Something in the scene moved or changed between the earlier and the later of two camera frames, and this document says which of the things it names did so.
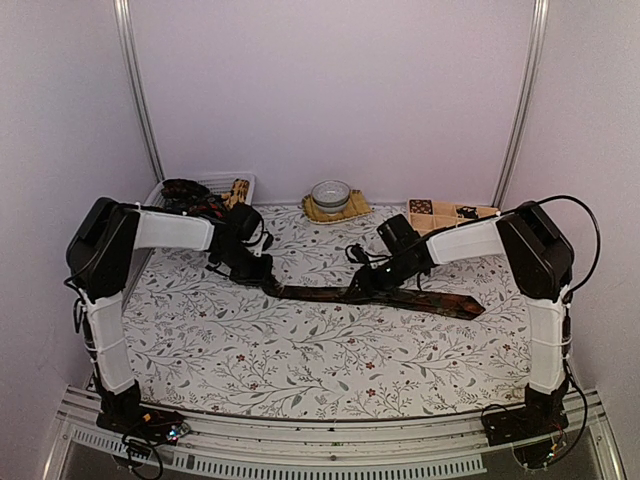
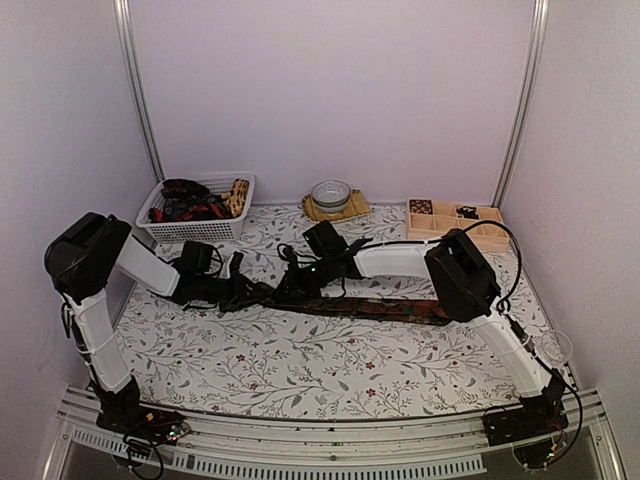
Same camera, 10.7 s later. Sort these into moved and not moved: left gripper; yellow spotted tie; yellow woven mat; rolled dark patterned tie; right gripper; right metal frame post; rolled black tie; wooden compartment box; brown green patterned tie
Moved: left gripper; right gripper; brown green patterned tie
Not moved: rolled dark patterned tie; wooden compartment box; yellow spotted tie; rolled black tie; right metal frame post; yellow woven mat
